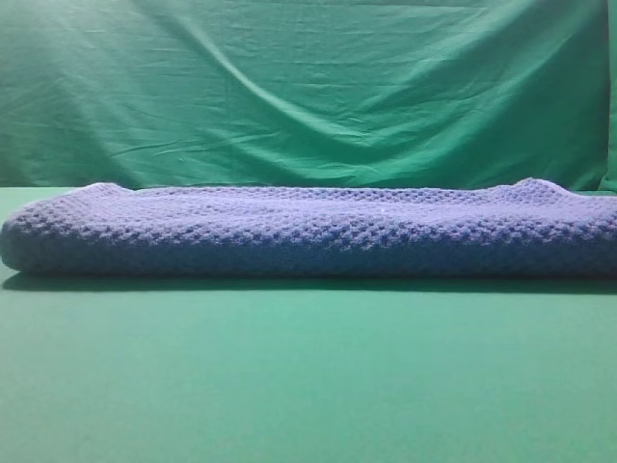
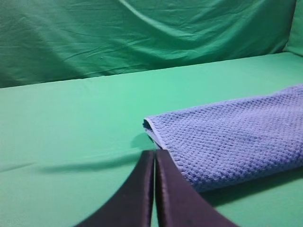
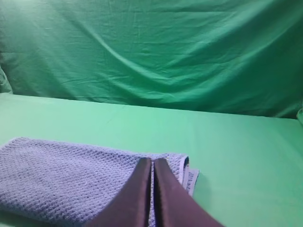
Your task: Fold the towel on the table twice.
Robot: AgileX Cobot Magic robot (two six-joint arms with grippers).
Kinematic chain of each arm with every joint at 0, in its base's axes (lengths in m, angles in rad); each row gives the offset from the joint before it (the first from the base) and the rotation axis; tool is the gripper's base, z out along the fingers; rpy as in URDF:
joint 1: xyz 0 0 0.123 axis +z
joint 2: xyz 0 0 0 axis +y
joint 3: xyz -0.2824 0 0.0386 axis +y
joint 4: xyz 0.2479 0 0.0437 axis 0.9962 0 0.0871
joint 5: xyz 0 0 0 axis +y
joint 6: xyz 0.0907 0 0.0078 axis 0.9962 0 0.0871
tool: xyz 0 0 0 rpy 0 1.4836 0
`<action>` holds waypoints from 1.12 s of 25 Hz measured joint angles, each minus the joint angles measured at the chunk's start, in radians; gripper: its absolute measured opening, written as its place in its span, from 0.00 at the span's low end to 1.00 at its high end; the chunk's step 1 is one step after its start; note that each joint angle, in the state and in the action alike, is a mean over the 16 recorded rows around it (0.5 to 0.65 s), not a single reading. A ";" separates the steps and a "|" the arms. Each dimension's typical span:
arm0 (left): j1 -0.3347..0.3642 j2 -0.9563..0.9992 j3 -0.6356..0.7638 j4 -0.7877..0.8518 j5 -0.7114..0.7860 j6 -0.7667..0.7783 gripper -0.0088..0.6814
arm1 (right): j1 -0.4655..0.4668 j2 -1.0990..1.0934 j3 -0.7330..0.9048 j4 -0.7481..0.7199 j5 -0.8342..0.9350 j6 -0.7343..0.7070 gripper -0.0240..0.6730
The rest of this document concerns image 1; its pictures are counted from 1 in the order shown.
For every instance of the blue waffle-weave towel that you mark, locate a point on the blue waffle-weave towel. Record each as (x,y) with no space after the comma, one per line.
(532,228)

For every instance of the green backdrop cloth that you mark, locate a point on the green backdrop cloth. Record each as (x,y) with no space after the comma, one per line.
(452,94)

